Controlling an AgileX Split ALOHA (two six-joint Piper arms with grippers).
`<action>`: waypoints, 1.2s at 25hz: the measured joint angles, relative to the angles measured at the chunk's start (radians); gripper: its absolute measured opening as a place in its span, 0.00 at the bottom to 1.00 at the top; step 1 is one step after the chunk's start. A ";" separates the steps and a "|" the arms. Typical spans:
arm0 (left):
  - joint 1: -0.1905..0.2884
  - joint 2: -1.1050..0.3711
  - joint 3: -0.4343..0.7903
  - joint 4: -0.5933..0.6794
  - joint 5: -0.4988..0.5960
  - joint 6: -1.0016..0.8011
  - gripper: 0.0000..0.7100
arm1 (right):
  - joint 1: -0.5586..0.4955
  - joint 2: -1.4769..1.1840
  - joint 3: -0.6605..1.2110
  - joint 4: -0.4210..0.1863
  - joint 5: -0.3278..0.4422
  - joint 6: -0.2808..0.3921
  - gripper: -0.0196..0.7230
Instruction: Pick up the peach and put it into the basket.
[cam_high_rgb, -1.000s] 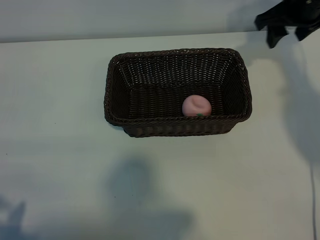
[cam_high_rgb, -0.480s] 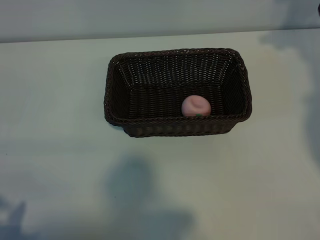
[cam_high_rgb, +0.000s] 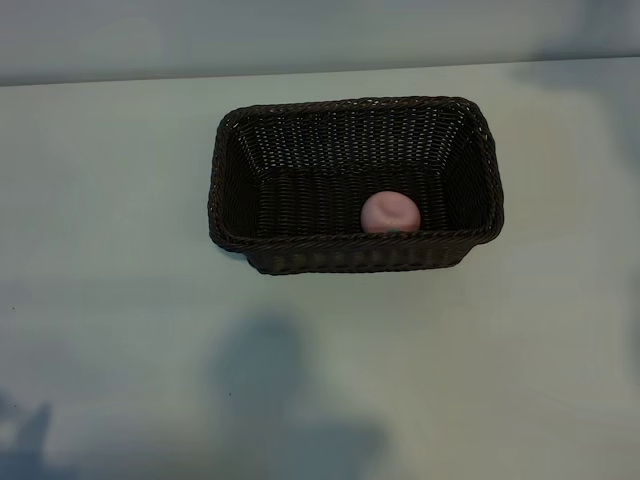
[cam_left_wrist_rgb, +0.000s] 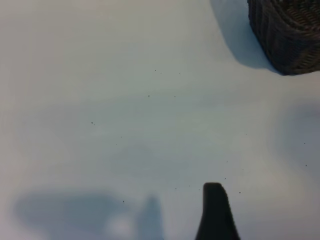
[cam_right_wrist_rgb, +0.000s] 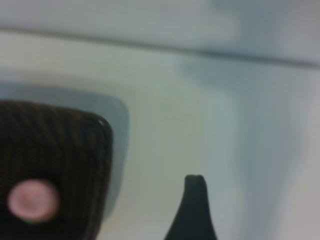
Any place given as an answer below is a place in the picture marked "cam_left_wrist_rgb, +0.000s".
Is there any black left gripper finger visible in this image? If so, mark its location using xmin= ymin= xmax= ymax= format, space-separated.
xmin=194 ymin=182 xmax=241 ymax=240

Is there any dark brown wicker basket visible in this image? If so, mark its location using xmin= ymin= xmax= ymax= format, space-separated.
xmin=246 ymin=0 xmax=320 ymax=76

